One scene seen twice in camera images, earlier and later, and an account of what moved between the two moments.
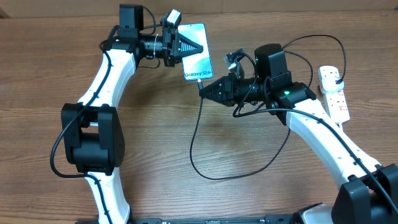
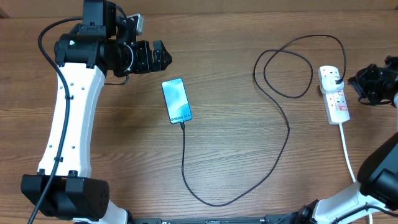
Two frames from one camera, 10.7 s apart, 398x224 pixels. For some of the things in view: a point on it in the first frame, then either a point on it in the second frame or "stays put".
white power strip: (335, 102) stays put
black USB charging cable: (200, 89) to (278, 50)
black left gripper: (173, 52) to (145, 63)
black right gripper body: (242, 89) to (383, 90)
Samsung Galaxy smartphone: (198, 66) to (176, 101)
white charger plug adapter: (328, 84) stays put
